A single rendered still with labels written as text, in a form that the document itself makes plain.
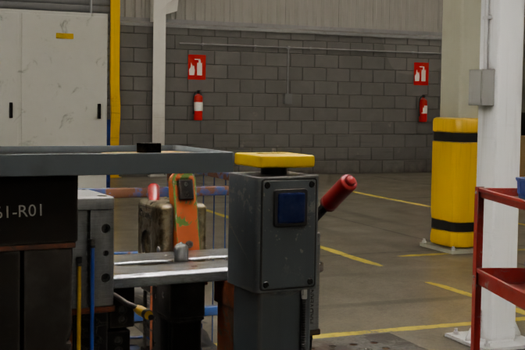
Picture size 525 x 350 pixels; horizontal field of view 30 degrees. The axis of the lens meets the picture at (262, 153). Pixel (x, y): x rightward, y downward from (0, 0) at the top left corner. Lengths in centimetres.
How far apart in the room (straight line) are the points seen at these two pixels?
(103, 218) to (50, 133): 808
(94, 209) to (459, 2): 731
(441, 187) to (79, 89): 340
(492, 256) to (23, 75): 523
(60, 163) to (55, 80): 830
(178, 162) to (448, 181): 739
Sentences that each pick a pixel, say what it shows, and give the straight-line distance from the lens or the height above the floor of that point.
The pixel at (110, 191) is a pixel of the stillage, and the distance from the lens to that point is 297.
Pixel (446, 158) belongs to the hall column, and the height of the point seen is 76.
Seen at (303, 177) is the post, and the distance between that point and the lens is 95.
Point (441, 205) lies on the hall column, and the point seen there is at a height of 37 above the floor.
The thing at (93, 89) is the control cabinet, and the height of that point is 130.
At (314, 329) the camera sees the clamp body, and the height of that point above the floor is 95.
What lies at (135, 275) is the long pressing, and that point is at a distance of 119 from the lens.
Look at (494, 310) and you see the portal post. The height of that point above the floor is 18.
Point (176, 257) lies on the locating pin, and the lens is 130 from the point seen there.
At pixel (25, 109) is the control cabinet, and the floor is 111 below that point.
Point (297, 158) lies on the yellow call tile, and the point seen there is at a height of 116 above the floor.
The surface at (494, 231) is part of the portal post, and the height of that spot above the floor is 58.
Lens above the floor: 121
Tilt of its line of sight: 3 degrees down
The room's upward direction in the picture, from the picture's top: 1 degrees clockwise
